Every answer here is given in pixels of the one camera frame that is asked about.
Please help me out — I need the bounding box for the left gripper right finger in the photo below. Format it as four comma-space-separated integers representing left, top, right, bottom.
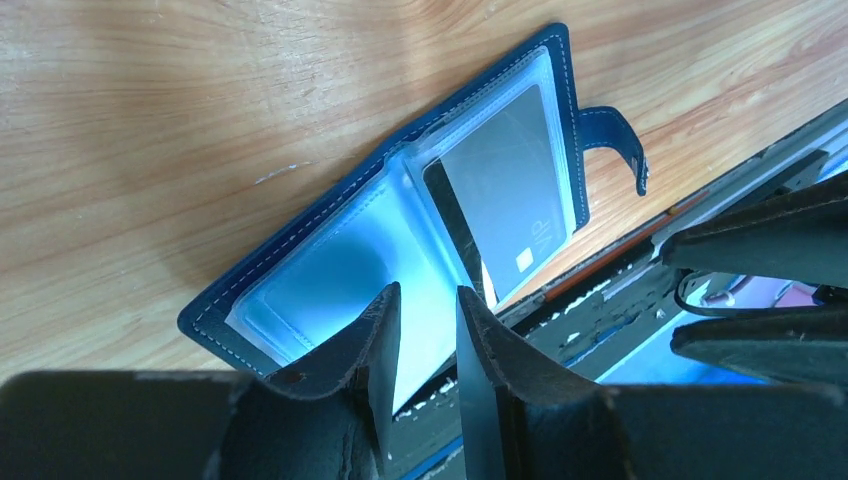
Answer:
456, 286, 847, 479

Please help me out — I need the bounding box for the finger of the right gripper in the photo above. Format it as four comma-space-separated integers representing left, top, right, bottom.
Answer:
661, 173, 847, 288
670, 309, 847, 386

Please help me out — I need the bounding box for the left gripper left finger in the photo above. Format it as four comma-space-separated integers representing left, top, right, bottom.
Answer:
1, 283, 401, 479

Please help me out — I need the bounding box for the blue leather card holder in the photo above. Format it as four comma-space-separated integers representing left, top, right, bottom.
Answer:
177, 23, 649, 409

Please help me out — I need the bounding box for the dark grey VIP card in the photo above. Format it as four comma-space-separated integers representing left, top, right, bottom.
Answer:
421, 84, 575, 308

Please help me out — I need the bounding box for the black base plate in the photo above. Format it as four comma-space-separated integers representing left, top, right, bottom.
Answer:
385, 102, 847, 479

